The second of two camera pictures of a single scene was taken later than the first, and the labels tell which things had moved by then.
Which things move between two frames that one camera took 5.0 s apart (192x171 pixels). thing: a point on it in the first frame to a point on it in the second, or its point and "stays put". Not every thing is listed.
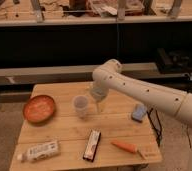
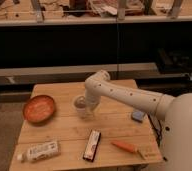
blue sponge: (138, 112) stays put
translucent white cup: (80, 103) stays put
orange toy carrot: (130, 147) stays put
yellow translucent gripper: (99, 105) to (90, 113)
